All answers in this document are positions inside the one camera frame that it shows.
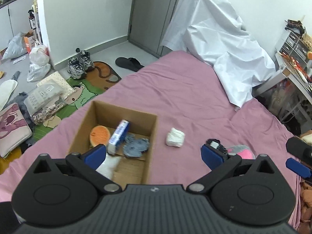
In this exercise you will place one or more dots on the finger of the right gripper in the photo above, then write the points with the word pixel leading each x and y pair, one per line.
pixel 298 168

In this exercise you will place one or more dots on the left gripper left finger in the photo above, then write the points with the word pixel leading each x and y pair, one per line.
pixel 84 166

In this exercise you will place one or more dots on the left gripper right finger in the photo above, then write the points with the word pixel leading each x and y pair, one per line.
pixel 221 163

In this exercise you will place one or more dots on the grey pink plush toy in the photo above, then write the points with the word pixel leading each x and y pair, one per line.
pixel 243 151

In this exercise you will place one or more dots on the burger plush toy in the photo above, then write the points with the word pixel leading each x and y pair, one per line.
pixel 99 135

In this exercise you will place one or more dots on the blue white tissue pack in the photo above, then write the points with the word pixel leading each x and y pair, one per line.
pixel 118 137

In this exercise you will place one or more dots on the white cloth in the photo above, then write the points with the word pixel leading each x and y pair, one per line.
pixel 175 138

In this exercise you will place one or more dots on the pink bed sheet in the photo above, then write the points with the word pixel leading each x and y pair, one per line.
pixel 40 194

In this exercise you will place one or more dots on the white desk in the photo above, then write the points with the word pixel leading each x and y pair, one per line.
pixel 287 93

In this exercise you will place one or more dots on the packaged bedding stack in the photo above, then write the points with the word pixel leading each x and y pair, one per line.
pixel 48 98

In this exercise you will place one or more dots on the pink camo cushion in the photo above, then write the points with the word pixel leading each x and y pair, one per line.
pixel 14 129

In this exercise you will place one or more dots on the green cartoon floor mat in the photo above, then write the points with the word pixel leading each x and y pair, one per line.
pixel 96 82

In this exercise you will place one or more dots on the white drawer organizer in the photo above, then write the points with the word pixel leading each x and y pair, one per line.
pixel 291 45

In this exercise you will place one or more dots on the clear plastic bag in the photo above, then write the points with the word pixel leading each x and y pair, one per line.
pixel 37 72

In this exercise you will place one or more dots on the grey sneaker right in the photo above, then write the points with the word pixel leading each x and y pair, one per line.
pixel 85 60

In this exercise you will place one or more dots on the white insole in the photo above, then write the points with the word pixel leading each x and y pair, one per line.
pixel 6 89

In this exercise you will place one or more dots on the black slipper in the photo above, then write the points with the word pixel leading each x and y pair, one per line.
pixel 129 63

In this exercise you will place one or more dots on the white red plastic bag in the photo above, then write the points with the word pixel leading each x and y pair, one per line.
pixel 39 55

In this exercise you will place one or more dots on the white cover sheet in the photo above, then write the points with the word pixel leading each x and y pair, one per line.
pixel 212 31

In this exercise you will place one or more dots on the grey plastic bag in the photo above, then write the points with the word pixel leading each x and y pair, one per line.
pixel 16 47

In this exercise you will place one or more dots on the orange cardboard box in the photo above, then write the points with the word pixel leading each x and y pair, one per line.
pixel 29 40

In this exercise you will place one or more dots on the kitchen cabinet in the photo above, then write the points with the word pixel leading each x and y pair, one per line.
pixel 14 19

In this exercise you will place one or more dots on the grey wardrobe door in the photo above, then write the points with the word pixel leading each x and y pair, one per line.
pixel 148 23

